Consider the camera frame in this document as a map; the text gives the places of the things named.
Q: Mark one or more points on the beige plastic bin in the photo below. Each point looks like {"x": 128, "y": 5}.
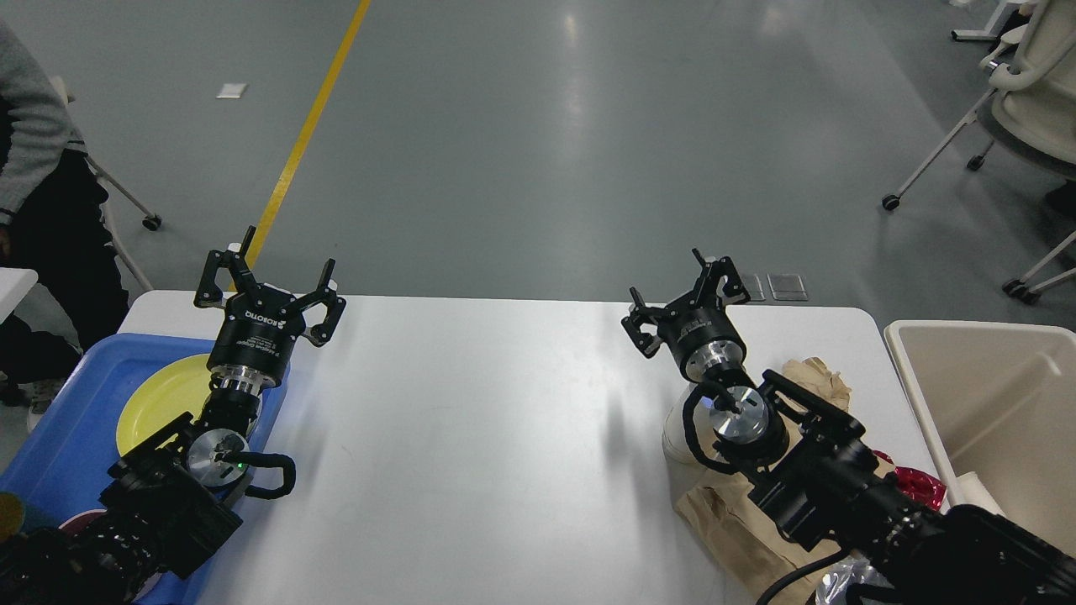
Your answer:
{"x": 997, "y": 399}

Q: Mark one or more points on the blue plastic tray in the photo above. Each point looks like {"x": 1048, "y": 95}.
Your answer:
{"x": 63, "y": 467}

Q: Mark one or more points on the metal floor socket plate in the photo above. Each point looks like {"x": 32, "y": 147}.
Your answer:
{"x": 754, "y": 287}

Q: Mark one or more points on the brown paper bag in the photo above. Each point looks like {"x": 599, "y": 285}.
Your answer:
{"x": 744, "y": 542}

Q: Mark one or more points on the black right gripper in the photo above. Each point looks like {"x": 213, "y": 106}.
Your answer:
{"x": 703, "y": 342}

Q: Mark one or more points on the white paper scrap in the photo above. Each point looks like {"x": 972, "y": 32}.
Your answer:
{"x": 232, "y": 91}

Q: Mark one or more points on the dark teal mug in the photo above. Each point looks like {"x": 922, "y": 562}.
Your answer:
{"x": 12, "y": 516}

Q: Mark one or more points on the person in black trousers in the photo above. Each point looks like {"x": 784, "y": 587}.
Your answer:
{"x": 52, "y": 225}

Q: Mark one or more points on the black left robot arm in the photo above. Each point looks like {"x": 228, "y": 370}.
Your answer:
{"x": 170, "y": 504}

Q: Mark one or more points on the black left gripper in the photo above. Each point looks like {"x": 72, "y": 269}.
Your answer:
{"x": 258, "y": 333}

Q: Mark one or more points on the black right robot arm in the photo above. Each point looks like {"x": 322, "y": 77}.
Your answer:
{"x": 811, "y": 474}

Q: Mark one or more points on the white paper cup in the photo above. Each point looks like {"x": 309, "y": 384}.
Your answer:
{"x": 674, "y": 438}

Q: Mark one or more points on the white side table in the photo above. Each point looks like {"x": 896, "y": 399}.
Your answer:
{"x": 16, "y": 283}

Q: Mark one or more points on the white tissue roll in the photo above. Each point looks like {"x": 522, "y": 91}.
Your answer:
{"x": 977, "y": 494}

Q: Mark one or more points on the white office chair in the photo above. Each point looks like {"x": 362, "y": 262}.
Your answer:
{"x": 1029, "y": 105}

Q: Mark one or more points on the yellow plastic plate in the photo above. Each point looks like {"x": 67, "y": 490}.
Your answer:
{"x": 182, "y": 386}

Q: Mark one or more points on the red foil wrapper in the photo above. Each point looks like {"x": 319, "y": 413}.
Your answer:
{"x": 919, "y": 485}

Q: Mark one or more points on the brown paper ball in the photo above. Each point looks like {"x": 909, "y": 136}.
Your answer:
{"x": 818, "y": 379}

